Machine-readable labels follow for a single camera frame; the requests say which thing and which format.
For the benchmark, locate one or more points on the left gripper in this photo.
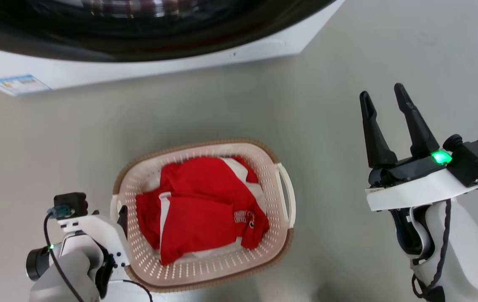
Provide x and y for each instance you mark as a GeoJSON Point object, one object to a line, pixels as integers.
{"type": "Point", "coordinates": [96, 228]}

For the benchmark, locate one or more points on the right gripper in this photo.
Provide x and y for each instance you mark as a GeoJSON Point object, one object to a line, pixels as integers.
{"type": "Point", "coordinates": [415, 188]}

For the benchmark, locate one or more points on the cream perforated plastic laundry basket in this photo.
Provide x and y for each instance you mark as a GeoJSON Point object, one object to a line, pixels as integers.
{"type": "Point", "coordinates": [264, 176]}

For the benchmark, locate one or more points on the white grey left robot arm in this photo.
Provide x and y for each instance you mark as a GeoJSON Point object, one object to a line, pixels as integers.
{"type": "Point", "coordinates": [67, 277]}

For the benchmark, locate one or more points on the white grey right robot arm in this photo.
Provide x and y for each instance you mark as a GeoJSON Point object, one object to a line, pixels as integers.
{"type": "Point", "coordinates": [469, 251]}

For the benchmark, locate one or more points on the red and white garment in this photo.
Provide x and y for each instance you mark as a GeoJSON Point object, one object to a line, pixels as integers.
{"type": "Point", "coordinates": [205, 209]}

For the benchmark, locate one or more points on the white washing machine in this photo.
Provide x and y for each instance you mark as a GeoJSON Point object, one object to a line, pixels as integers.
{"type": "Point", "coordinates": [188, 63]}

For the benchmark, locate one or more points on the blue white energy label sticker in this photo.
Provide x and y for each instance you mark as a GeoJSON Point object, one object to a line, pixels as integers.
{"type": "Point", "coordinates": [20, 84]}

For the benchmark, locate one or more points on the dark round washing machine door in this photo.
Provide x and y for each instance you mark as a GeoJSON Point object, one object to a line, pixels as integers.
{"type": "Point", "coordinates": [138, 33]}

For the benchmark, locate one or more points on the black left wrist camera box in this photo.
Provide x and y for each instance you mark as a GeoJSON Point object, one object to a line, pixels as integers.
{"type": "Point", "coordinates": [73, 202]}

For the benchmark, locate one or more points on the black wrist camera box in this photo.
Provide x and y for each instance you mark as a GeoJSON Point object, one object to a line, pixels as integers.
{"type": "Point", "coordinates": [476, 161]}
{"type": "Point", "coordinates": [73, 202]}

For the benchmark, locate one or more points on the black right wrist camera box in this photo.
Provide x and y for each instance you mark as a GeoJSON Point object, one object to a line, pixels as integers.
{"type": "Point", "coordinates": [476, 161]}

